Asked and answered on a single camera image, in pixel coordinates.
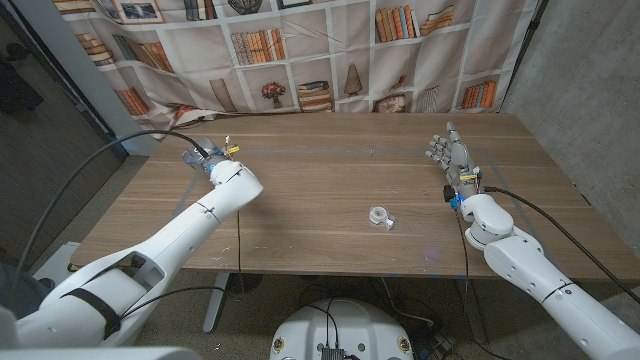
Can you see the grey table leg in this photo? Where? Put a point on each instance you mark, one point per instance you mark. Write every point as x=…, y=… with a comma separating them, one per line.
x=475, y=320

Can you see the white table leg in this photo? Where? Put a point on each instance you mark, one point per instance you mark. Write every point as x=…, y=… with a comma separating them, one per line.
x=216, y=305

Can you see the black round floor object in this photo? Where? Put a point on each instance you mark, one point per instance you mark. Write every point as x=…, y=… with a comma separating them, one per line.
x=247, y=282

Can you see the person in dark blue clothes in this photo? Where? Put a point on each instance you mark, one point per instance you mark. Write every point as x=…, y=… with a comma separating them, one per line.
x=25, y=295

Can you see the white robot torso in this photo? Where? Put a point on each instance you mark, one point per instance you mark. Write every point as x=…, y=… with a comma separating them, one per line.
x=350, y=330

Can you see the small clear tape dispenser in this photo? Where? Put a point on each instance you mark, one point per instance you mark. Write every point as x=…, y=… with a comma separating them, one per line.
x=378, y=215

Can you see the white flat floor panel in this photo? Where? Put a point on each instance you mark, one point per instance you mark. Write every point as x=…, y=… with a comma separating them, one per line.
x=57, y=257

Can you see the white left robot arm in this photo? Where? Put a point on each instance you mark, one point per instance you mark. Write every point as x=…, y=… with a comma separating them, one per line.
x=175, y=240

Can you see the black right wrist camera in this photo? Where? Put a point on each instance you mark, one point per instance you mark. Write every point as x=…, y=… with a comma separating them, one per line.
x=448, y=192

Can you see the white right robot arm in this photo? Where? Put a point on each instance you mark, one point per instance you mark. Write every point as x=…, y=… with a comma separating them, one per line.
x=525, y=260

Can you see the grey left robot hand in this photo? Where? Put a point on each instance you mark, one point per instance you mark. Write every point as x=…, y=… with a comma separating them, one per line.
x=205, y=156

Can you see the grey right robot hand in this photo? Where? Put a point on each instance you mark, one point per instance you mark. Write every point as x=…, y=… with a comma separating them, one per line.
x=457, y=162

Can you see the floor power strip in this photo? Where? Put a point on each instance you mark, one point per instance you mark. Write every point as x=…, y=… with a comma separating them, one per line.
x=440, y=342

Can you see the white robot head edge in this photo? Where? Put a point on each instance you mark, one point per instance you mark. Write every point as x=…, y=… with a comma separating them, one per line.
x=100, y=355

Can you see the printed bookshelf backdrop cloth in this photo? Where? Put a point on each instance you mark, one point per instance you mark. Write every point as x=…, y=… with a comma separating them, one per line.
x=350, y=40

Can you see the black backdrop stand pole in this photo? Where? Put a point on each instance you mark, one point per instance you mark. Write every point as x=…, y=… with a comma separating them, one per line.
x=530, y=35

